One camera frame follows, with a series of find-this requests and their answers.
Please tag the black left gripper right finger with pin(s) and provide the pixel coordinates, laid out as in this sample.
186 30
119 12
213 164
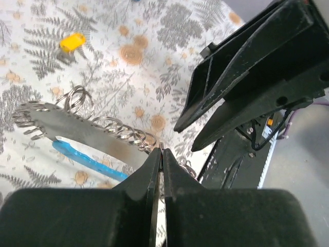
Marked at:
197 216

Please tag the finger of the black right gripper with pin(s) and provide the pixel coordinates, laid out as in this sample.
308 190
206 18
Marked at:
298 92
227 63

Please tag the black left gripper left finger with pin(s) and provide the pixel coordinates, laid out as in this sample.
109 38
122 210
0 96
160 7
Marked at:
125 215

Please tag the metal keyring organizer with keys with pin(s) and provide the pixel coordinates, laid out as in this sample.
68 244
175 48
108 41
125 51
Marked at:
71 118

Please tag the floral table mat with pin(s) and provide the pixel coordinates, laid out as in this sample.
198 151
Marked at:
136 63

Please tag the yellow key near centre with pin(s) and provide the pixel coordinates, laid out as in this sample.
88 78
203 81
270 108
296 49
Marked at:
72 42

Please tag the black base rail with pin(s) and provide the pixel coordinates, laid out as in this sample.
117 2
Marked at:
232 163

